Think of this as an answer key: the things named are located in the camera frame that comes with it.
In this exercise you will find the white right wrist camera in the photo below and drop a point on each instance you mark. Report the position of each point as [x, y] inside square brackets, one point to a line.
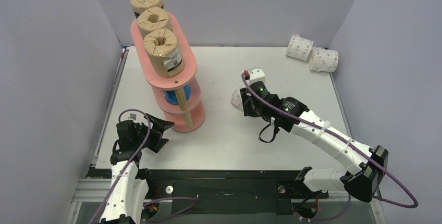
[255, 75]

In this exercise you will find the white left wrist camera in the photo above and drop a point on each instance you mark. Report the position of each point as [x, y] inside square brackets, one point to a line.
[132, 116]

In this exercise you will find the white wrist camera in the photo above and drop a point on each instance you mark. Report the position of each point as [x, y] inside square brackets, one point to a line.
[255, 75]
[132, 116]

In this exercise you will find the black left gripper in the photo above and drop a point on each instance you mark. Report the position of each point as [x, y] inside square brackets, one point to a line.
[158, 127]

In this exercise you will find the brown paper roll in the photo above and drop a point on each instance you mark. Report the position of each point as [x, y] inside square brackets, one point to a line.
[139, 6]

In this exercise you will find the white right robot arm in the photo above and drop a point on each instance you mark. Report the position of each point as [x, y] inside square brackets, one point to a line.
[362, 166]

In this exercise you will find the brown roll front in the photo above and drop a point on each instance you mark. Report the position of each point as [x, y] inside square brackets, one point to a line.
[152, 19]

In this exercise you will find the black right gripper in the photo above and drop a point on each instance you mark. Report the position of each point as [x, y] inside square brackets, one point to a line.
[249, 101]

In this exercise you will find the white dotted roll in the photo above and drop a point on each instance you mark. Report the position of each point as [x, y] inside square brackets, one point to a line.
[236, 100]
[299, 47]
[323, 60]

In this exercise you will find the pink three-tier shelf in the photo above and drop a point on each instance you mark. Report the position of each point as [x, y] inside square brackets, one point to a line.
[185, 120]

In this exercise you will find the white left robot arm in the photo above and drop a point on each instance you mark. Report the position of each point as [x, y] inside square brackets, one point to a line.
[124, 201]

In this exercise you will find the white dotted roll top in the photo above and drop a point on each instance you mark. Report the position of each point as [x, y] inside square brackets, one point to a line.
[299, 47]

